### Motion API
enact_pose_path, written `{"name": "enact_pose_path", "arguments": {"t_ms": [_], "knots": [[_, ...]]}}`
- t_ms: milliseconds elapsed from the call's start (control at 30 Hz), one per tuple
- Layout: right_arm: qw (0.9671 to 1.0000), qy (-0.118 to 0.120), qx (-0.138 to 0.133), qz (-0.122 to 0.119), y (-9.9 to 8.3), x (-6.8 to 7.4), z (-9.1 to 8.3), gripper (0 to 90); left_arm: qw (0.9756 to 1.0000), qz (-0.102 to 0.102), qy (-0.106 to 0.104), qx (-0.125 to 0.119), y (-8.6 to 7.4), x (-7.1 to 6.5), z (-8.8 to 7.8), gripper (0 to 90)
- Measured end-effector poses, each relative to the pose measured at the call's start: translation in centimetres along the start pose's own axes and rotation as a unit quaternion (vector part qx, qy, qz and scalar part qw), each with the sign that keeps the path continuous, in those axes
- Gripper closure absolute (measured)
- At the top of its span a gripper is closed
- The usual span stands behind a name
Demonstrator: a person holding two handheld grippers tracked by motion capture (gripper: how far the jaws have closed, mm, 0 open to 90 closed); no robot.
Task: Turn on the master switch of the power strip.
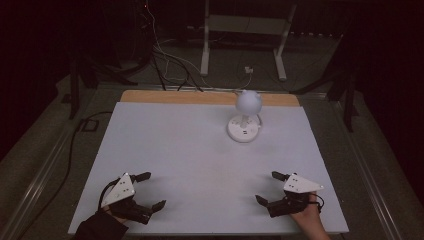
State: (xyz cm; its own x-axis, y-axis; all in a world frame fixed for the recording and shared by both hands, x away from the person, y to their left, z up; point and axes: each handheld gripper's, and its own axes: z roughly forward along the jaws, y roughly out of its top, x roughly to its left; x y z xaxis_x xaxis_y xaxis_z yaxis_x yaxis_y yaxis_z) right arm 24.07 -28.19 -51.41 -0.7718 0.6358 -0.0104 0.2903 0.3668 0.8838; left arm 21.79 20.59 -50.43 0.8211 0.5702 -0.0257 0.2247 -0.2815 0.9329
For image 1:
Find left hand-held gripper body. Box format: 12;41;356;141
99;172;155;225

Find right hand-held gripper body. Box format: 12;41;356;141
265;172;325;219

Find person's left hand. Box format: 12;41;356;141
101;205;130;225

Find person's right hand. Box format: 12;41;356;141
289;192;323;229

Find white table mat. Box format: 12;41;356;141
67;101;350;236

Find white round base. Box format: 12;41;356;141
226;88;264;144

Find black metal stand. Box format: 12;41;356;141
342;71;360;133
67;58;82;121

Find white metal stand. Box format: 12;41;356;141
199;0;298;82

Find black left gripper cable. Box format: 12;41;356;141
97;177;122;212

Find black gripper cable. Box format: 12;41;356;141
313;192;326;214
97;177;122;212

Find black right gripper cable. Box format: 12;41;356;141
313;192;326;214

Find long black floor cable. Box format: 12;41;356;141
14;110;114;240

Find metal floor rail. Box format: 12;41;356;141
0;128;79;240
331;99;406;240

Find black rectangular floor frame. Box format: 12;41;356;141
79;118;100;133

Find white lamp cable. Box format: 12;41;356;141
232;70;254;93

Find bundle of black cables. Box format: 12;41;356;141
149;46;205;93

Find thin white cable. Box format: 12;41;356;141
145;0;218;90

